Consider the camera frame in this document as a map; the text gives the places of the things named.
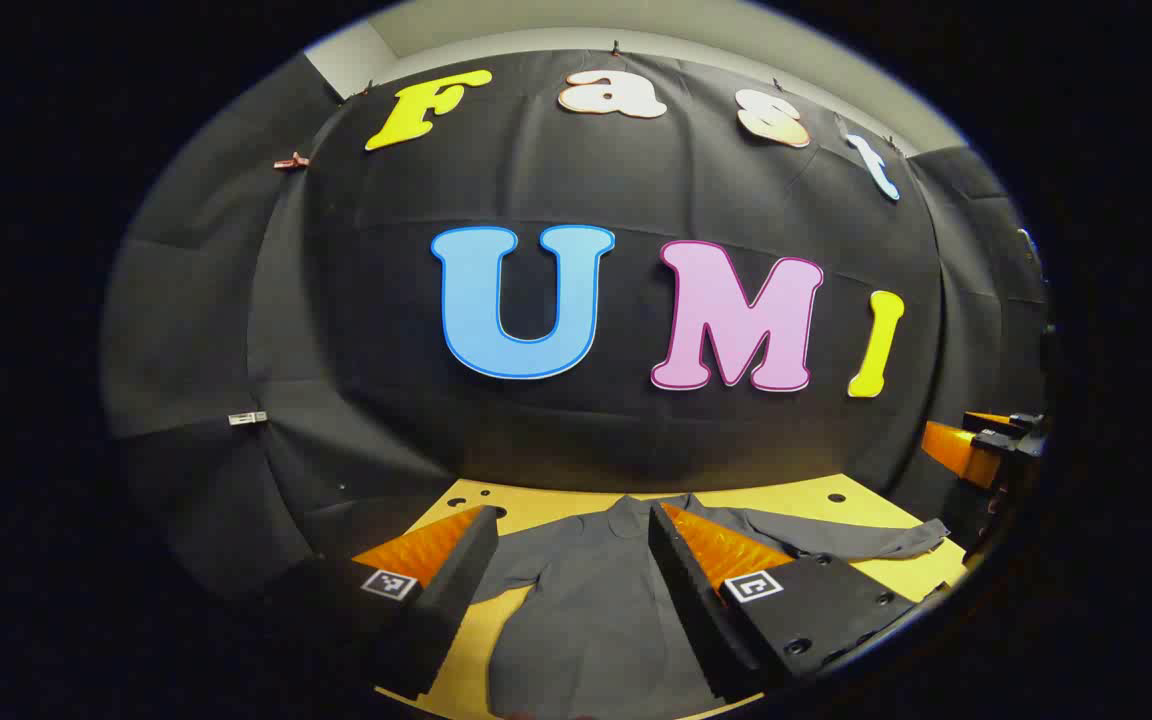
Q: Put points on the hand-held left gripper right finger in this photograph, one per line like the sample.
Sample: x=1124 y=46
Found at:
x=681 y=590

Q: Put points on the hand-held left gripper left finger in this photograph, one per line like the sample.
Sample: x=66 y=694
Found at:
x=456 y=580

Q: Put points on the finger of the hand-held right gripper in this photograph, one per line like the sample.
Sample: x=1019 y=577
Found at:
x=986 y=419
x=956 y=452

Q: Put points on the grey long-sleeved shirt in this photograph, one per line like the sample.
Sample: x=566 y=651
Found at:
x=586 y=610

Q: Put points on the silver clip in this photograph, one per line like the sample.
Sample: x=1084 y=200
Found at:
x=247 y=418

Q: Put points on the black backdrop cloth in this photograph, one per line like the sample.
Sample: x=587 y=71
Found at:
x=386 y=300

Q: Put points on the copper clip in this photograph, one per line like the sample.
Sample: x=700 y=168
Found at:
x=291 y=161

